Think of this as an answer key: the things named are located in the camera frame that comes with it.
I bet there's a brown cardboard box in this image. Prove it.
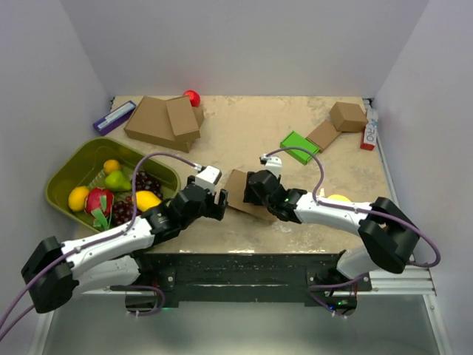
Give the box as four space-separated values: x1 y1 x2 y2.
225 169 276 222

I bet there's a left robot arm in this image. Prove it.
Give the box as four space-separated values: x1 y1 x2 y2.
21 178 228 314

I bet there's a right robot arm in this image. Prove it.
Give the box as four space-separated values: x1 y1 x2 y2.
225 169 420 291

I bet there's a green paper box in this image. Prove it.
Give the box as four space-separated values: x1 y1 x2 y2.
279 131 319 165

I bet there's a medium brown box on top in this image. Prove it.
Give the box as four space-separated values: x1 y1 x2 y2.
165 96 200 142

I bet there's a large flat brown box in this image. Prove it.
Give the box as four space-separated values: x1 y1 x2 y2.
124 96 204 152

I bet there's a flat small brown box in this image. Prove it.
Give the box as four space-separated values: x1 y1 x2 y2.
306 120 341 152

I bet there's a purple toothpaste box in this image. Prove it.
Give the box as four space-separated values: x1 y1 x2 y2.
92 101 137 136

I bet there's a small brown cube box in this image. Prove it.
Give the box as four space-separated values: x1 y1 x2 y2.
330 101 368 132

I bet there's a red white toothpaste box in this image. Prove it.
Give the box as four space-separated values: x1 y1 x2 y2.
360 108 378 151

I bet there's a yellow mango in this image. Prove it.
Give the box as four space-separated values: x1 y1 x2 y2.
132 190 162 212

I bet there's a green pear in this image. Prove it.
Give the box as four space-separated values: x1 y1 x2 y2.
104 170 132 192

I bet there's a purple grapes bunch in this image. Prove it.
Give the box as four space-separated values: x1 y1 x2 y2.
111 171 163 226

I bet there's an orange round disc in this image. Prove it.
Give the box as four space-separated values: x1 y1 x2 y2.
319 188 351 203

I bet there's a red apple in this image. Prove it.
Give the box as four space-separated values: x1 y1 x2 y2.
183 89 201 107

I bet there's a small orange fruit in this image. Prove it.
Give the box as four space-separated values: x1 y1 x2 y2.
103 159 121 175

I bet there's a red dragon fruit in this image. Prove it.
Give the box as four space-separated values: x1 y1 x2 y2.
84 187 114 231

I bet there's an olive green plastic bin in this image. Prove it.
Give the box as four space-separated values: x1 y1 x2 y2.
45 138 181 234

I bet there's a yellow lemon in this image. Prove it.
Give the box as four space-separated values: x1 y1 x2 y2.
68 186 89 212

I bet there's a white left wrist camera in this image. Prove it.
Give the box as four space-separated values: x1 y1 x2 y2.
194 166 222 194

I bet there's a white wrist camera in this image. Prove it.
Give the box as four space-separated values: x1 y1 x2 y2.
259 154 282 178
194 166 222 194

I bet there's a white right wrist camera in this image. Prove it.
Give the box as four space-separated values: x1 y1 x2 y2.
259 154 282 178

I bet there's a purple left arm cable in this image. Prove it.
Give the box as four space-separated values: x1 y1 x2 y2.
0 152 204 336

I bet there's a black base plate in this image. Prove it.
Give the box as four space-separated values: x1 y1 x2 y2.
110 252 372 308

